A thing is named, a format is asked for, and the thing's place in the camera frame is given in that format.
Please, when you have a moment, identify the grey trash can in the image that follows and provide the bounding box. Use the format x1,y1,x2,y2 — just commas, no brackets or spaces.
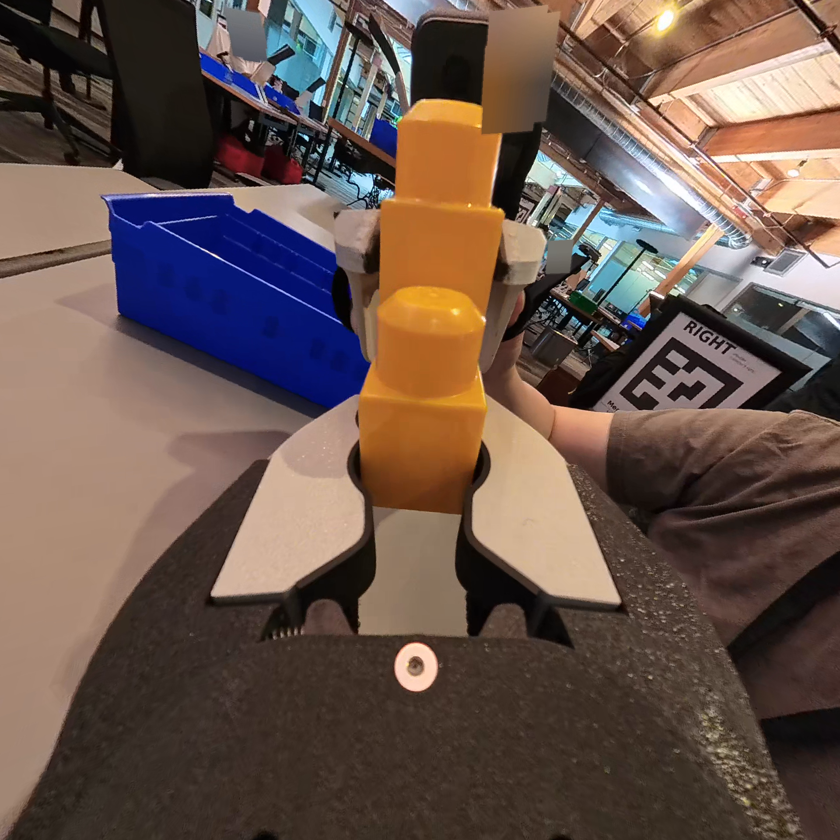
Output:
533,327,580,368

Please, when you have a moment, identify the brown box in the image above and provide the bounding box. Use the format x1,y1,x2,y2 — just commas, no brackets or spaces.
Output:
543,363,592,406

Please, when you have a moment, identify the blue plastic bin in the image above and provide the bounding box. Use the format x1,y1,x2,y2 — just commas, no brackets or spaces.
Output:
101,192,374,409

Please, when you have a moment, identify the black upright panel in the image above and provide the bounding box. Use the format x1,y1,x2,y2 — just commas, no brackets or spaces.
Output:
98,0,219,191

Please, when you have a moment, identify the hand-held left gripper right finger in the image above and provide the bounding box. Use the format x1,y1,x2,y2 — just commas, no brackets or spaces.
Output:
462,400,624,614

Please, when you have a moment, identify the distant blue bin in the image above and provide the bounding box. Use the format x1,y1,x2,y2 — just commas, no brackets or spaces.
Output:
199,51,238,88

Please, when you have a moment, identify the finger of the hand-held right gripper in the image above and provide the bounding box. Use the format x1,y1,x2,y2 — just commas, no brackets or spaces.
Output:
481,218,547,371
333,209,384,361

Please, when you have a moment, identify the red crate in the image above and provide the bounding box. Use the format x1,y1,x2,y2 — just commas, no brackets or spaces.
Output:
215,133,266,177
262,144,305,186

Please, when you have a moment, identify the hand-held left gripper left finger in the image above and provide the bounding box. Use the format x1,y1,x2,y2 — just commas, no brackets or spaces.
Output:
209,397,376,608

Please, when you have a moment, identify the black office chair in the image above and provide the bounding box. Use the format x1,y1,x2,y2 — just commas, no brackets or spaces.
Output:
0,0,118,166

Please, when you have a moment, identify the yellow two-stud block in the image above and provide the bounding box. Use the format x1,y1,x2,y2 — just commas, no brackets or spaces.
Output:
358,285,488,515

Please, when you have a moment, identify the black-white marker sign stand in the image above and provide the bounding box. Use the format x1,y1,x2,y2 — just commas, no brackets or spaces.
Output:
570,294,815,416

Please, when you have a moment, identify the yellow one-stud block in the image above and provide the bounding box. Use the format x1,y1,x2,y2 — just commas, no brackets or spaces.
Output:
379,98,506,316

